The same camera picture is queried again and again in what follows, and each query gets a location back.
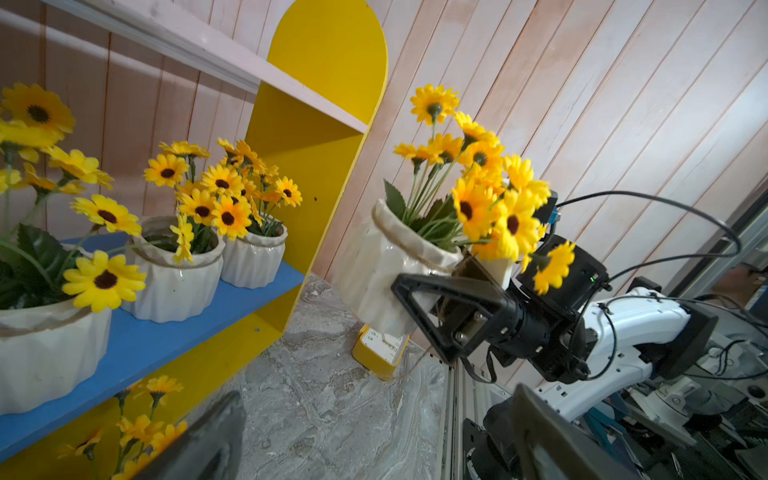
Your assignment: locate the yellow two-tier shelf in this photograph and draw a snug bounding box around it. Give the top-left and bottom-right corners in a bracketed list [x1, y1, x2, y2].
[1, 1, 388, 479]

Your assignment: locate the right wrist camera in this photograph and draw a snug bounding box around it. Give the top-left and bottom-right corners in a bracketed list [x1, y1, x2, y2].
[533, 191, 560, 243]

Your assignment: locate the yellow alarm clock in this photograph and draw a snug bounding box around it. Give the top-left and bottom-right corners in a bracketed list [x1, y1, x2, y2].
[352, 325, 409, 381]

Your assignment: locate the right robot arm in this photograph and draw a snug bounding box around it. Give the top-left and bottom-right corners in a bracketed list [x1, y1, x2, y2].
[391, 235, 717, 421]

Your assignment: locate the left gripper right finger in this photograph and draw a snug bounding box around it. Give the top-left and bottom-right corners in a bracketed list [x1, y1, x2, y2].
[511, 385, 636, 480]

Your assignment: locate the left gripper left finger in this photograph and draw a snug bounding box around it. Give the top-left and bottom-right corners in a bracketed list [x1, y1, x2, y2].
[122, 391, 247, 479]

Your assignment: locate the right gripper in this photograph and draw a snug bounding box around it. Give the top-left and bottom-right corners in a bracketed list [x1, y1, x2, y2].
[391, 274, 591, 384]

